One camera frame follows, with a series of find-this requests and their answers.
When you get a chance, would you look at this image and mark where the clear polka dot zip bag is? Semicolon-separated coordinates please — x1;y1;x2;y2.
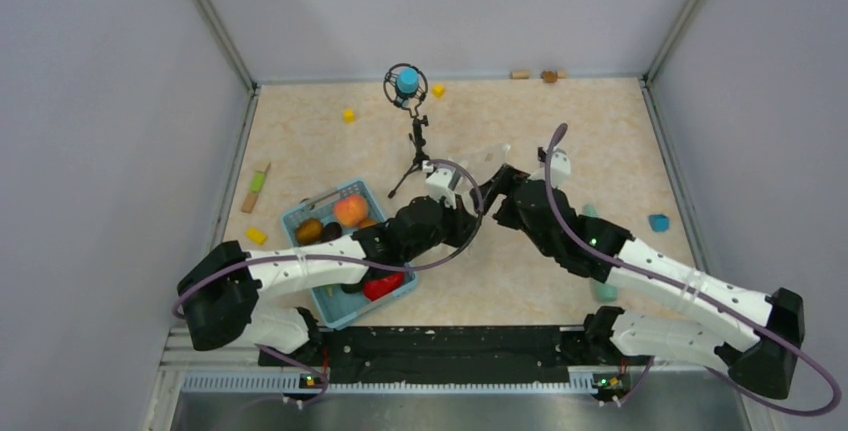
436;142;511;262

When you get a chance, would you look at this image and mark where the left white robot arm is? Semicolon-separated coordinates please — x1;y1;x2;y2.
172;189;486;365

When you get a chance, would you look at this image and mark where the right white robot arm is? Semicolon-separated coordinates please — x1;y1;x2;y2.
472;165;804;400

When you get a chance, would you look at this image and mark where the teal plastic bottle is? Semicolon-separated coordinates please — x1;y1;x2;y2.
582;203;619;304

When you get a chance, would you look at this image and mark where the orange toy peach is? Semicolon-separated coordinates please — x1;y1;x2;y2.
333;193;370;227

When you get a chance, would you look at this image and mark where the blue toy block right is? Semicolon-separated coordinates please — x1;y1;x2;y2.
648;213;671;233

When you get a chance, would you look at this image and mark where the red toy bell pepper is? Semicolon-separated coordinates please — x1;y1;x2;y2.
362;272;406;301

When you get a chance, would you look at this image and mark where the dark plum toy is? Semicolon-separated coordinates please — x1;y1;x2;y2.
321;222;344;242

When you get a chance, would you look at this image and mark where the brown toy kiwi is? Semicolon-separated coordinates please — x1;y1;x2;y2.
294;218;324;246

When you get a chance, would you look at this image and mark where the blue perforated plastic basket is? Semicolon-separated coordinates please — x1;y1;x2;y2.
282;177;420;332

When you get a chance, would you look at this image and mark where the blue microphone on tripod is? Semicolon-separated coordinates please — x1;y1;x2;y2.
382;62;467;200

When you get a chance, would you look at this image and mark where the green and wood toy block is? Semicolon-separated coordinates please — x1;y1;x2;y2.
240;160;271;214

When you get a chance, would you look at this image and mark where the yellow block front left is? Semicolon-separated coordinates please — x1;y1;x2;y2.
245;227;268;245

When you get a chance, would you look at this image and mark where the brown wooden piece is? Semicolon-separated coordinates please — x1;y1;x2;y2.
540;70;559;84

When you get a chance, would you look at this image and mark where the wooden cork piece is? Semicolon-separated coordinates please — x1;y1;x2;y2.
510;69;532;80

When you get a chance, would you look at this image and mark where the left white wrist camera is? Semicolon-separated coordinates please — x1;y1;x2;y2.
422;161;463;210

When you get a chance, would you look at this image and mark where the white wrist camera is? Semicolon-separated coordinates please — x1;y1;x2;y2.
422;161;463;210
535;148;572;189

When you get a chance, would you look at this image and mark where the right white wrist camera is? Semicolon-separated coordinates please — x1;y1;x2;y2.
535;148;572;189

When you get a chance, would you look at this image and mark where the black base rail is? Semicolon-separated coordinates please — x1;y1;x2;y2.
294;325;637;385

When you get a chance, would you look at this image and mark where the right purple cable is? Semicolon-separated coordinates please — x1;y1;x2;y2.
543;123;843;418

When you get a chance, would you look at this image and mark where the purple cable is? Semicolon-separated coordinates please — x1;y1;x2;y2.
543;123;843;418
172;158;486;320

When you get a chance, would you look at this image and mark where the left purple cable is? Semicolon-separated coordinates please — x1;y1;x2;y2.
172;158;486;320

